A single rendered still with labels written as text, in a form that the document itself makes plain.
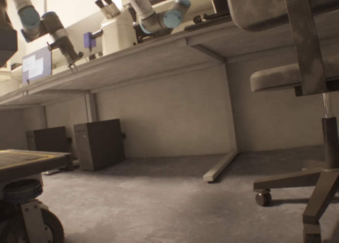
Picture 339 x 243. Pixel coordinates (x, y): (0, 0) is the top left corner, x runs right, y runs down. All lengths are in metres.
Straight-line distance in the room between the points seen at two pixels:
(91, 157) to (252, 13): 1.63
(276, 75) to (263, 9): 0.19
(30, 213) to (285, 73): 0.79
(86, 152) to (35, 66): 1.21
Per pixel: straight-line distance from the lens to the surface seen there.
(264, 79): 0.72
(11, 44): 0.67
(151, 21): 1.28
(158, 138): 2.17
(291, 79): 0.70
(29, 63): 2.87
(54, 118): 3.22
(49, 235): 0.79
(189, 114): 2.01
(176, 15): 1.21
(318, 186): 0.81
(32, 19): 1.22
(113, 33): 1.44
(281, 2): 0.69
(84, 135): 1.99
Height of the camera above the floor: 0.40
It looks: 1 degrees up
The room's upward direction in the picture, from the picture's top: 8 degrees counter-clockwise
